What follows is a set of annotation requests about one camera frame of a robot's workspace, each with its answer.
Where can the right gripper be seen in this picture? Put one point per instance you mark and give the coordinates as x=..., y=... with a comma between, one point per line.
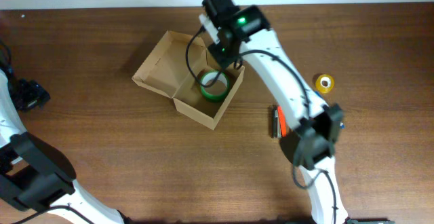
x=223, y=59

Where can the brown cardboard box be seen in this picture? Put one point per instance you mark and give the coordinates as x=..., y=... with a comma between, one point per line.
x=165, y=72

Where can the small yellow tape roll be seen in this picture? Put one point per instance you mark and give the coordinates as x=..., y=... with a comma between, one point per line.
x=324, y=83

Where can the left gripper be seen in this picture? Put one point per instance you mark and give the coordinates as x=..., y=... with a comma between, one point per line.
x=35, y=94

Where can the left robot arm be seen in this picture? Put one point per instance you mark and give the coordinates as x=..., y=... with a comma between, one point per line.
x=34, y=174

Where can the orange black stapler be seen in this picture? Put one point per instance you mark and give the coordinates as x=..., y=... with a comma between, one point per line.
x=279, y=127

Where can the green tape roll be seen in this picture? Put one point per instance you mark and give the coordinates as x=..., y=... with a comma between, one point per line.
x=214, y=86

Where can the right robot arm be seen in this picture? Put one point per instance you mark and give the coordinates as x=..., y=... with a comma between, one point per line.
x=244, y=35

